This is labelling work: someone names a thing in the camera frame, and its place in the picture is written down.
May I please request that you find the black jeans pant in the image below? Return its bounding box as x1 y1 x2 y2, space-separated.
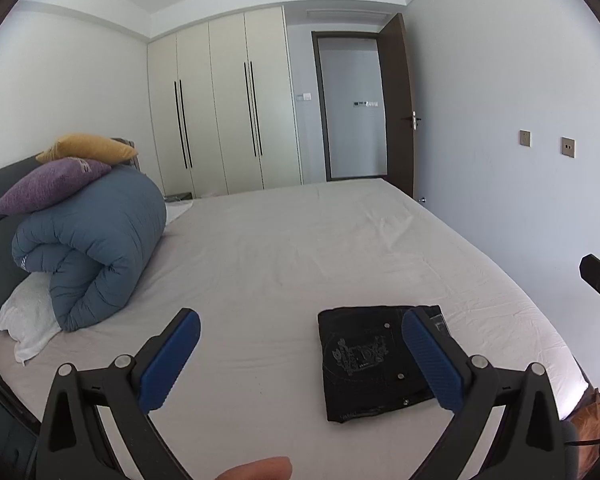
317 306 434 424

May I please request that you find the bare thumb hand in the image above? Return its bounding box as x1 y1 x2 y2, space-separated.
216 456 292 480

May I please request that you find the white pillow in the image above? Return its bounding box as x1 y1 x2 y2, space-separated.
0 273 61 365

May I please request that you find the blue rolled duvet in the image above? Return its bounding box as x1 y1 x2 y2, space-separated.
12 166 166 332

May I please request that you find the white bed sheet mattress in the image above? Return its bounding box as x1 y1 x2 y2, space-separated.
0 180 586 479

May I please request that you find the purple pillow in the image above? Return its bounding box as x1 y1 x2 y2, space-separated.
0 157 112 216

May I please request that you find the dark brown door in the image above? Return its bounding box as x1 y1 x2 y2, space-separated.
311 13 419 196

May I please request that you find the yellow pillow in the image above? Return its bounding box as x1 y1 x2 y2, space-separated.
35 133 138 166

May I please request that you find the cream wardrobe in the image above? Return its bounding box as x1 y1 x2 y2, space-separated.
148 6 302 198

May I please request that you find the black cable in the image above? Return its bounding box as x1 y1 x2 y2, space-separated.
561 433 600 449

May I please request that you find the right wall socket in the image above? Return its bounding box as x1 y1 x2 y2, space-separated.
560 136 576 158

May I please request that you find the wall socket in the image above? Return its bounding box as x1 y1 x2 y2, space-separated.
560 136 576 158
519 130 531 148

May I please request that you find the left wall socket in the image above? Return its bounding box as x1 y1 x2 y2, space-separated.
519 130 531 148

